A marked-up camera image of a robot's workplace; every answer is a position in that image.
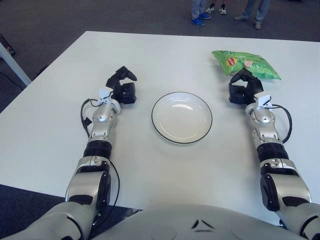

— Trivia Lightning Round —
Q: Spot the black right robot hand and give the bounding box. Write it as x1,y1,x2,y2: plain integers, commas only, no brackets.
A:
228,69,265,106

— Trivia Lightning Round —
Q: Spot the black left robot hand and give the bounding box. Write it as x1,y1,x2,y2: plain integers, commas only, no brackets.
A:
105,66,138,105

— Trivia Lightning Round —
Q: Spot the green chips snack bag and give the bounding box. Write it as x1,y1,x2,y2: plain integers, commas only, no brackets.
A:
211,49,282,81

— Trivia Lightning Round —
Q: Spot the white plate black rim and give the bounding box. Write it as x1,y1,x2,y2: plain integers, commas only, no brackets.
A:
151,91,213,145

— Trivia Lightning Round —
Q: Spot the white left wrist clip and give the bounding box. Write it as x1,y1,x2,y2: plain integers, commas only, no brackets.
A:
97,87,113,106

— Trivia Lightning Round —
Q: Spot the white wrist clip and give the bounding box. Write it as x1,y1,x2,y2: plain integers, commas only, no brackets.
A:
254,94,273,110
97,87,113,106

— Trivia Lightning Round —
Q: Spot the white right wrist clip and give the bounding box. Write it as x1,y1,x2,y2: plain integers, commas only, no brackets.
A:
254,94,273,110

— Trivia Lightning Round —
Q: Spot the person with tan shoes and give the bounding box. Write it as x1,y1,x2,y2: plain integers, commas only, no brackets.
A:
233,0,272,30

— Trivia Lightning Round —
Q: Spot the person with white sneakers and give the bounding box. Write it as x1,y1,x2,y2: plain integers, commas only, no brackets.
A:
205,0,228,16

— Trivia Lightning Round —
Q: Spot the person with blue shoes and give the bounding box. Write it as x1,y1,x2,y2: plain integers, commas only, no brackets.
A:
191,0,212,27

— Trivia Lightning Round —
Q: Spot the white neighbouring table leg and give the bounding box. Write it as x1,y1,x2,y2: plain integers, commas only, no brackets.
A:
0,41,32,86

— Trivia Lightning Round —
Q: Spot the black box on floor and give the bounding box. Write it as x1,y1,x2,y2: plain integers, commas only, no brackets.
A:
0,33,16,60

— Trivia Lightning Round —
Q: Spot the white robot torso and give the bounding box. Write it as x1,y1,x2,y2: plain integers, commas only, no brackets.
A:
92,204,303,240

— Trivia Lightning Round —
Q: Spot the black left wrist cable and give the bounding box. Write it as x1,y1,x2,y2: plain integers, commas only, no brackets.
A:
80,98,101,137

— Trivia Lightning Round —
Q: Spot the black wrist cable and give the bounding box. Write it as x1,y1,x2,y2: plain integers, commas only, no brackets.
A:
271,103,293,145
80,98,101,137

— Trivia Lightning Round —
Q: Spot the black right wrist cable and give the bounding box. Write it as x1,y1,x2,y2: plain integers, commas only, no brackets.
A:
271,103,293,145

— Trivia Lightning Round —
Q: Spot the black left elbow cable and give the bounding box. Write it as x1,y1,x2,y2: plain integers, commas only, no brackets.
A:
108,162,121,208

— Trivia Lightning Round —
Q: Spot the thin black floor cable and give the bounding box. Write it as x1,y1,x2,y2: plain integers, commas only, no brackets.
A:
0,71,28,88

